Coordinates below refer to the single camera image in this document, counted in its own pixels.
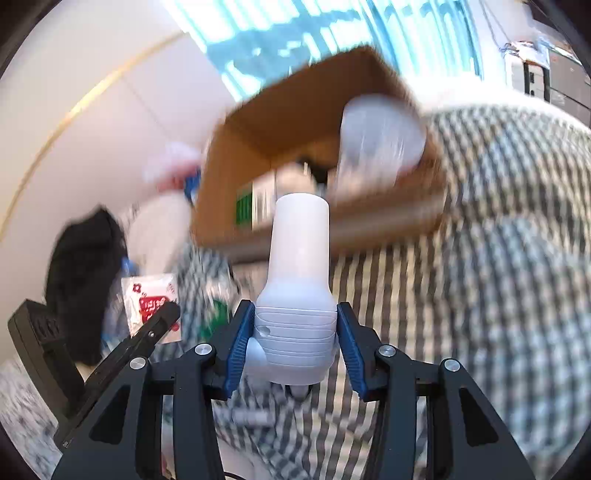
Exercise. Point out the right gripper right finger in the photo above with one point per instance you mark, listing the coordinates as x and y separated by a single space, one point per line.
466 437

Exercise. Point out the red white paper packet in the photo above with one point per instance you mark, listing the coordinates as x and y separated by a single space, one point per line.
144 295

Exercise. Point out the blue white cloth item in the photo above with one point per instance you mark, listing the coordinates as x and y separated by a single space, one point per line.
191 186

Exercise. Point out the green white medicine box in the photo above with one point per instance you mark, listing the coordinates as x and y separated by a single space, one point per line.
255 202

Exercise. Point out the pink plastic bag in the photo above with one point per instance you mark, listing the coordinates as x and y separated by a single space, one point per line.
169 169

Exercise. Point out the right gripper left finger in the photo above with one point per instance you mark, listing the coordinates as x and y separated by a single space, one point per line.
116 431

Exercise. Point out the white plastic bottle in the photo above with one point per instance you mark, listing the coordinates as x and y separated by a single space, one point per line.
295 316

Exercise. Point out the blue window curtain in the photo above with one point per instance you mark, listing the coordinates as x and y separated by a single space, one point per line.
255 43

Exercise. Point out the white round container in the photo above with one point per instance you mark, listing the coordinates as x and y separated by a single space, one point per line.
379 139

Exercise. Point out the black clothing pile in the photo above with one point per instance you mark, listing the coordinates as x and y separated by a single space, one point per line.
85 261

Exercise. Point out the green snack packet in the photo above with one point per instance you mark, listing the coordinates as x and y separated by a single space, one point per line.
215 297

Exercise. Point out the cluttered shelf unit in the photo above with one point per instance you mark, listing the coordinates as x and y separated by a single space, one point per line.
550 73

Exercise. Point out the brown cardboard box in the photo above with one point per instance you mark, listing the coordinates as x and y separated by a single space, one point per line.
300 116

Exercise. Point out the white fluffy pillow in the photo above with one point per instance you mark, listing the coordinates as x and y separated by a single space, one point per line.
156 231

